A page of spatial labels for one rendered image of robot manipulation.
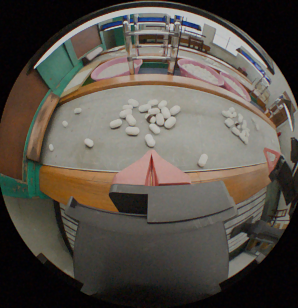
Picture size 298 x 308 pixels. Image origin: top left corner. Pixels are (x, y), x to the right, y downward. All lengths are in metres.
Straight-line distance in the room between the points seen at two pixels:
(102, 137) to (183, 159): 0.22
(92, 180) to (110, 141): 0.11
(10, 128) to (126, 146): 0.50
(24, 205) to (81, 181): 1.26
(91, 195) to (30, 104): 0.47
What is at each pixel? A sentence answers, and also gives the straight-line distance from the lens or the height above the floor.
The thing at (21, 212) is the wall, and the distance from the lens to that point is 1.48.
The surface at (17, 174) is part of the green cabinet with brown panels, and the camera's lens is 0.50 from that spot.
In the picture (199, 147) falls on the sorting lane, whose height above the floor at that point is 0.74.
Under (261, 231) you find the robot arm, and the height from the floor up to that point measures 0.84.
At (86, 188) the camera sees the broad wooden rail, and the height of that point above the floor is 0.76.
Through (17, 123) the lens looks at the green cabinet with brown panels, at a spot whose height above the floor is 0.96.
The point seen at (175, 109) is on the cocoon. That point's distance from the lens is 0.29.
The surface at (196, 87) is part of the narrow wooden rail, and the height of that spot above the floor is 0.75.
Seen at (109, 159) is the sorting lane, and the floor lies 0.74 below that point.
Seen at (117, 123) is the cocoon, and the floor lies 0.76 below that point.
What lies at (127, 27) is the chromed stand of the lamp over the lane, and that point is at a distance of 0.38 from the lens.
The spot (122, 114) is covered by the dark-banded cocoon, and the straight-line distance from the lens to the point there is 0.29.
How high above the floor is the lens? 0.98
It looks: 76 degrees down
